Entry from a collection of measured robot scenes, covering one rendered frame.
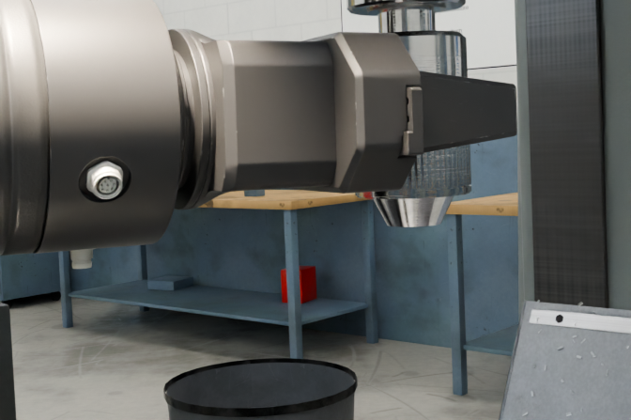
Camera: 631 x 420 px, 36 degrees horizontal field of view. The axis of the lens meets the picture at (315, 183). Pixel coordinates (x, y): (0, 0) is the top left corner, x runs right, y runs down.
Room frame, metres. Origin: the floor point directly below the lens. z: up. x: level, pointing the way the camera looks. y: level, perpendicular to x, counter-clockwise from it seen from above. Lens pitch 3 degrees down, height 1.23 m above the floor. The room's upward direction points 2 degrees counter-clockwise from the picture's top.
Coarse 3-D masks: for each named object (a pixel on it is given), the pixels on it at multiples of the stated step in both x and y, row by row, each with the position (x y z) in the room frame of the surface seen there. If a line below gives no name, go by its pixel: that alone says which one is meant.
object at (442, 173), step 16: (416, 64) 0.37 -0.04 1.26; (432, 64) 0.37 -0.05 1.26; (448, 64) 0.38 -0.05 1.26; (464, 64) 0.39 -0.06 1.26; (416, 160) 0.37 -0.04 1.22; (432, 160) 0.37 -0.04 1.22; (448, 160) 0.38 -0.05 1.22; (464, 160) 0.38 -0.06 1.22; (416, 176) 0.37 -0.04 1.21; (432, 176) 0.37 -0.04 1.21; (448, 176) 0.38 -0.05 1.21; (464, 176) 0.38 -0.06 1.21; (368, 192) 0.38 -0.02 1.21; (384, 192) 0.38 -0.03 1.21; (400, 192) 0.37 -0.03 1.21; (416, 192) 0.37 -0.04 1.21; (432, 192) 0.37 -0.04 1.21; (448, 192) 0.38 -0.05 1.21; (464, 192) 0.38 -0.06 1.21
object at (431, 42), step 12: (408, 36) 0.37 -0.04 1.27; (420, 36) 0.37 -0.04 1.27; (432, 36) 0.37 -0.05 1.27; (444, 36) 0.38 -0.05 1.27; (456, 36) 0.38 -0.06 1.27; (408, 48) 0.37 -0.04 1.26; (420, 48) 0.37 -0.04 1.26; (432, 48) 0.37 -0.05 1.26; (444, 48) 0.38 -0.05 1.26; (456, 48) 0.38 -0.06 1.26
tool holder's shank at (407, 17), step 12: (372, 12) 0.39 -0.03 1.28; (384, 12) 0.39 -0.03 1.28; (396, 12) 0.39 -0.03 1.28; (408, 12) 0.38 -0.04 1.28; (420, 12) 0.39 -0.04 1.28; (432, 12) 0.39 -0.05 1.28; (384, 24) 0.39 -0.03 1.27; (396, 24) 0.39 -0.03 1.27; (408, 24) 0.38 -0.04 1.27; (420, 24) 0.39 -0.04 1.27; (432, 24) 0.39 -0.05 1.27
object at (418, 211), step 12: (384, 204) 0.39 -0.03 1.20; (396, 204) 0.38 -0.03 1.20; (408, 204) 0.38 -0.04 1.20; (420, 204) 0.38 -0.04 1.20; (432, 204) 0.38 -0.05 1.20; (444, 204) 0.39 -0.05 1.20; (384, 216) 0.39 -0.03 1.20; (396, 216) 0.39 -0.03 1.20; (408, 216) 0.38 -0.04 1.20; (420, 216) 0.38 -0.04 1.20; (432, 216) 0.38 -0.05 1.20
